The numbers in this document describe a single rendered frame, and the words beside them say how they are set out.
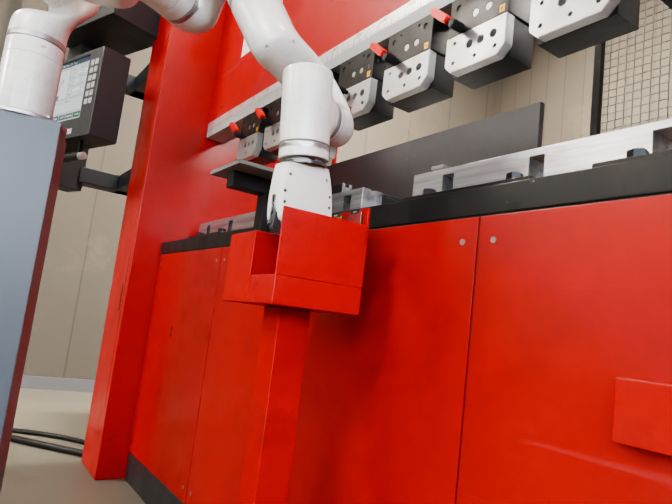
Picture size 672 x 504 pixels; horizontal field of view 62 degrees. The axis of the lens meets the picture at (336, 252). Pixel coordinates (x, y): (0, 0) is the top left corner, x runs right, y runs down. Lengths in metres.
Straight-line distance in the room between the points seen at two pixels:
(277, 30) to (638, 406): 0.77
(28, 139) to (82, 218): 2.90
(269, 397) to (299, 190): 0.33
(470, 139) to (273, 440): 1.24
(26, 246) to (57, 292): 2.89
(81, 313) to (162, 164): 2.10
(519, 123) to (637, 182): 1.05
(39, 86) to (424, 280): 0.95
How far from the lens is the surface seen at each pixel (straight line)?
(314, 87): 0.93
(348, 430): 1.06
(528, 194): 0.82
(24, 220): 1.33
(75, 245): 4.22
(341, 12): 1.66
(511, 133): 1.77
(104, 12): 2.60
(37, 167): 1.34
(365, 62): 1.46
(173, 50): 2.42
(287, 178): 0.89
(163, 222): 2.25
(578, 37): 1.08
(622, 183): 0.75
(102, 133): 2.37
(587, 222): 0.76
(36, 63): 1.44
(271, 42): 1.01
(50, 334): 4.21
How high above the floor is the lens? 0.64
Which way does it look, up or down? 8 degrees up
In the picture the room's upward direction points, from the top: 7 degrees clockwise
